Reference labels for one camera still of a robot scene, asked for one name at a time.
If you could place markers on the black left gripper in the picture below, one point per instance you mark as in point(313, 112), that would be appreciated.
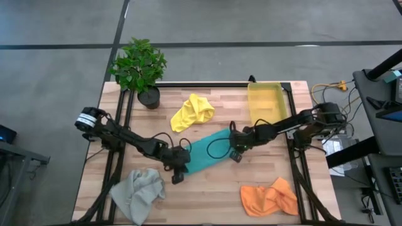
point(177, 158)

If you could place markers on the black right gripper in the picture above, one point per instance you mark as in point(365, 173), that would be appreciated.
point(240, 141)

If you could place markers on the teal microfiber towel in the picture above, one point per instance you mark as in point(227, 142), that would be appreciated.
point(201, 157)

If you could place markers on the yellow translucent plastic bin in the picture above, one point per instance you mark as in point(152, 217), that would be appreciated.
point(267, 103)

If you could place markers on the yellow microfiber towel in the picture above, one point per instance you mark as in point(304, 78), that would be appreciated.
point(191, 113)

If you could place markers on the orange microfiber towel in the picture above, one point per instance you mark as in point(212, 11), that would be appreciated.
point(264, 201)

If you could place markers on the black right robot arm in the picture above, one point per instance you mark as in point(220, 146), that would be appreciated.
point(292, 122)

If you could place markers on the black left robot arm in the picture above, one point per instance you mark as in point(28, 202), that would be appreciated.
point(138, 142)

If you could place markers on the grey microfiber towel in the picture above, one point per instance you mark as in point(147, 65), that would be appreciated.
point(138, 194)

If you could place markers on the grey metal mounting plate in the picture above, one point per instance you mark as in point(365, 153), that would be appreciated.
point(290, 135)

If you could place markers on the black clamp knob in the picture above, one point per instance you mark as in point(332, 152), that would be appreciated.
point(252, 79)

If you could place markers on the black plant pot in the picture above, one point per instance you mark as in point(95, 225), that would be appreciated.
point(150, 100)

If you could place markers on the green leafy plant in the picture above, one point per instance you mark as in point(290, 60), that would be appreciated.
point(138, 62)

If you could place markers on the black desk leg beam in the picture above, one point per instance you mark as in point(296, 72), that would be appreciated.
point(351, 152)

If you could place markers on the black desk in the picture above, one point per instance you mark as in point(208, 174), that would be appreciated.
point(386, 138)

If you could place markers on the dark tablet with blue screen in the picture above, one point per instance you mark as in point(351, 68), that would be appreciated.
point(392, 116)

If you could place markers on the grey metal cart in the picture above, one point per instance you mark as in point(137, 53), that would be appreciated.
point(19, 153)

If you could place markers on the black keyboard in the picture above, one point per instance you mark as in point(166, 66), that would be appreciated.
point(396, 185)

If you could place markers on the black pole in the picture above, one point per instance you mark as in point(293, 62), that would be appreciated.
point(384, 65)

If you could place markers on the teal box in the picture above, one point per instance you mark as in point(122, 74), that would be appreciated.
point(392, 76)

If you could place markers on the black device with blue light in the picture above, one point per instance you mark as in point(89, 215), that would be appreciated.
point(7, 135)

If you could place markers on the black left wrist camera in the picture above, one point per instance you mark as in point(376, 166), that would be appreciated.
point(177, 177)

